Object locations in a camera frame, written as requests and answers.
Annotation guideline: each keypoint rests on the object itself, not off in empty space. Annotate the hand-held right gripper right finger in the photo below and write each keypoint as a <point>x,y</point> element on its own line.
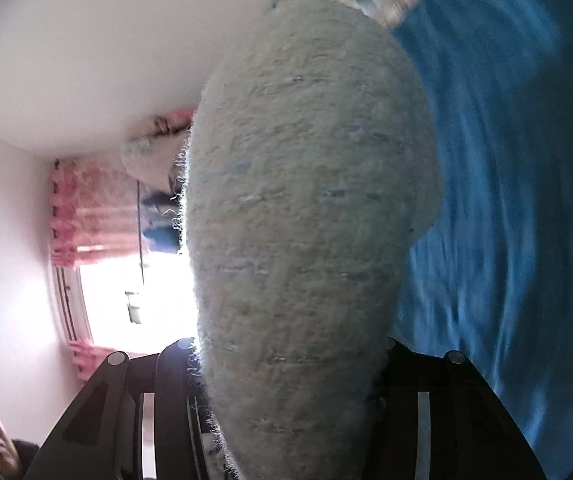
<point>466,405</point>

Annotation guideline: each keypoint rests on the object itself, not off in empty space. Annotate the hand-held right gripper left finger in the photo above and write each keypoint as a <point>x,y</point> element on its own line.
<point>116,390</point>

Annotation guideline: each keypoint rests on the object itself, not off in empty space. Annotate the cream tweed jacket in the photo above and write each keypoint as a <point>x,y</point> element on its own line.
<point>291,210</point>

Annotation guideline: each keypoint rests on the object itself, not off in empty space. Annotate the window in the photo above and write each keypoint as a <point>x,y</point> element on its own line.
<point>116,300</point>

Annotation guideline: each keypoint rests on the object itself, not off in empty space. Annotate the pink curtain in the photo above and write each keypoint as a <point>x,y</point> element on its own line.
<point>91,210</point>

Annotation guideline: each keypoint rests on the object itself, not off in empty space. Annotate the blue striped bedspread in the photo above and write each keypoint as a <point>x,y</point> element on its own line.
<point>491,160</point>

